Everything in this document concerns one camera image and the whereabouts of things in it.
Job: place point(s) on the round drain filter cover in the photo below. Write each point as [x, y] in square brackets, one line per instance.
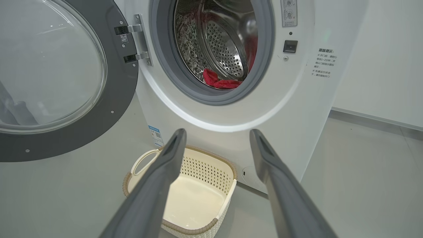
[249, 177]

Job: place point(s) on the grey pictogram warning sticker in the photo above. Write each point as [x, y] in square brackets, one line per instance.
[288, 13]

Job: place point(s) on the metal door hinge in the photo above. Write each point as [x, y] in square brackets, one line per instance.
[142, 39]

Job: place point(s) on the round dark washing machine door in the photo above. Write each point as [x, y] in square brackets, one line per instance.
[122, 96]

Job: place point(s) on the cream perforated laundry basket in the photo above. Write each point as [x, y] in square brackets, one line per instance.
[198, 198]

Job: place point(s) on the washing machine drum opening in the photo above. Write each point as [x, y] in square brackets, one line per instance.
[224, 46]

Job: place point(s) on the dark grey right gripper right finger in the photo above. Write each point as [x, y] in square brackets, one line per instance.
[290, 205]

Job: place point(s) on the grey rubber door gasket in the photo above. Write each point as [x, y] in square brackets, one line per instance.
[261, 66]

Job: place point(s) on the printed text notice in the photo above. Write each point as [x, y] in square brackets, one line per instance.
[324, 62]

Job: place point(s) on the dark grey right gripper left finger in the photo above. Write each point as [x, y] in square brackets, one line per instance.
[145, 198]

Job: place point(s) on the blue energy label sticker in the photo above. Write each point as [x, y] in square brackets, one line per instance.
[156, 136]

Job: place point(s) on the black door latch socket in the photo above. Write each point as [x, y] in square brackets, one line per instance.
[290, 46]

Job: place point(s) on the white front-load washing machine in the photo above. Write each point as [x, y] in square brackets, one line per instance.
[297, 109]

